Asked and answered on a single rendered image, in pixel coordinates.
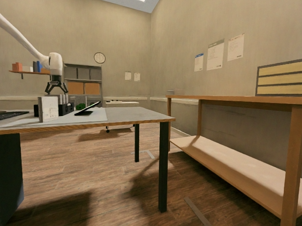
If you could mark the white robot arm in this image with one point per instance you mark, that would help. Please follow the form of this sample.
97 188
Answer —
53 62

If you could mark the white hard drive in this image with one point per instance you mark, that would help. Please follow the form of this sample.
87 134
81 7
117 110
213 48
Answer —
48 109

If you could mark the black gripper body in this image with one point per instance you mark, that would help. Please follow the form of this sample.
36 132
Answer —
57 78

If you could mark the grey flat mat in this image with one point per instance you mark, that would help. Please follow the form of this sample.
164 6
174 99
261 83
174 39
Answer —
90 115

